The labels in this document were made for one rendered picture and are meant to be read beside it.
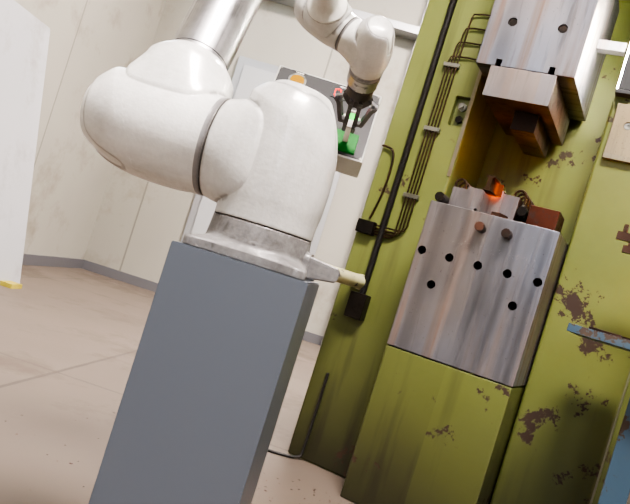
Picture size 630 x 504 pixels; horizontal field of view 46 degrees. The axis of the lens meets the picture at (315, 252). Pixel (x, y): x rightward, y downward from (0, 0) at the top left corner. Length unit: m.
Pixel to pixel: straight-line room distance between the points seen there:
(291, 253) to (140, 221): 5.59
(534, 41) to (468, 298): 0.79
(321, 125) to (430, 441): 1.29
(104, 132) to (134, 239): 5.50
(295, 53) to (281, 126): 5.57
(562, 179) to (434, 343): 0.86
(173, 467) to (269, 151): 0.45
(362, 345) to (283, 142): 1.47
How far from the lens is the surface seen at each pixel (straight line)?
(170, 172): 1.11
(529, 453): 2.33
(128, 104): 1.12
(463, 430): 2.16
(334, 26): 1.95
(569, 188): 2.72
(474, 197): 2.26
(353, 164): 2.23
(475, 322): 2.14
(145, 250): 6.59
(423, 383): 2.18
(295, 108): 1.07
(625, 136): 2.38
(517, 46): 2.38
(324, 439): 2.51
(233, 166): 1.06
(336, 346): 2.48
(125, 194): 6.69
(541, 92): 2.31
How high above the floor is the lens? 0.62
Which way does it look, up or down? 1 degrees up
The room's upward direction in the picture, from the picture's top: 17 degrees clockwise
